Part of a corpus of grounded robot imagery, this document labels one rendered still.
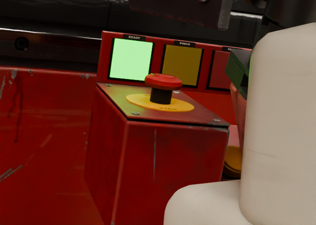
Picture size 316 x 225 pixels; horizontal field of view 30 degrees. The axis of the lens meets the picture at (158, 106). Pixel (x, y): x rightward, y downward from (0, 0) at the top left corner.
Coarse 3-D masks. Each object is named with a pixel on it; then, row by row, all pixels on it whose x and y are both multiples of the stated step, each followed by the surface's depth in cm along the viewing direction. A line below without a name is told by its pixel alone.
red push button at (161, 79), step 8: (144, 80) 61; (152, 80) 60; (160, 80) 59; (168, 80) 59; (176, 80) 60; (152, 88) 61; (160, 88) 59; (168, 88) 59; (176, 88) 60; (152, 96) 61; (160, 96) 60; (168, 96) 61
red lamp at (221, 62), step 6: (216, 54) 71; (222, 54) 71; (228, 54) 71; (216, 60) 71; (222, 60) 71; (216, 66) 71; (222, 66) 72; (216, 72) 72; (222, 72) 72; (210, 78) 72; (216, 78) 72; (222, 78) 72; (228, 78) 72; (210, 84) 72; (216, 84) 72; (222, 84) 72; (228, 84) 72
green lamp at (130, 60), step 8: (120, 40) 67; (128, 40) 68; (120, 48) 67; (128, 48) 68; (136, 48) 68; (144, 48) 68; (112, 56) 68; (120, 56) 68; (128, 56) 68; (136, 56) 68; (144, 56) 68; (112, 64) 68; (120, 64) 68; (128, 64) 68; (136, 64) 68; (144, 64) 69; (112, 72) 68; (120, 72) 68; (128, 72) 68; (136, 72) 69; (144, 72) 69
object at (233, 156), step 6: (228, 150) 66; (234, 150) 66; (240, 150) 66; (228, 156) 65; (234, 156) 66; (240, 156) 66; (228, 162) 65; (234, 162) 65; (240, 162) 65; (228, 168) 64; (234, 168) 64; (240, 168) 65; (228, 174) 65; (234, 174) 65; (240, 174) 65
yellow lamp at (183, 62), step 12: (168, 48) 69; (180, 48) 70; (192, 48) 70; (168, 60) 69; (180, 60) 70; (192, 60) 70; (168, 72) 70; (180, 72) 70; (192, 72) 71; (192, 84) 71
